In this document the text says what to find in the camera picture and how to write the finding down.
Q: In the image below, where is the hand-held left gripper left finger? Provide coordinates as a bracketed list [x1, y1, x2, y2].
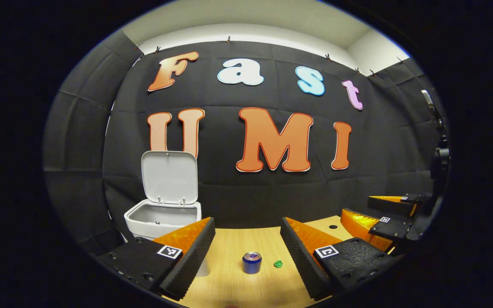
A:
[97, 217, 216, 301]

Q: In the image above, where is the row of backdrop clips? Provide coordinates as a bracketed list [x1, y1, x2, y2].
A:
[134, 36, 404, 77]

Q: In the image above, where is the wooden desktop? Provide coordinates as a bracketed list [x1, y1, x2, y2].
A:
[163, 215, 397, 308]

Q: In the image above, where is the blue pop can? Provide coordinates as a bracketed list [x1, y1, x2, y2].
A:
[242, 252, 262, 275]

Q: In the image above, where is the black backdrop cloth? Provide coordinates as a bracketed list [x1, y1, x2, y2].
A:
[43, 29, 448, 257]

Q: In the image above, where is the white desktop garbage bin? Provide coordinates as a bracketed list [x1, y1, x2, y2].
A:
[124, 150, 211, 278]

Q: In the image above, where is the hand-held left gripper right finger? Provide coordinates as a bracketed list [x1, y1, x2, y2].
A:
[280, 217, 401, 301]

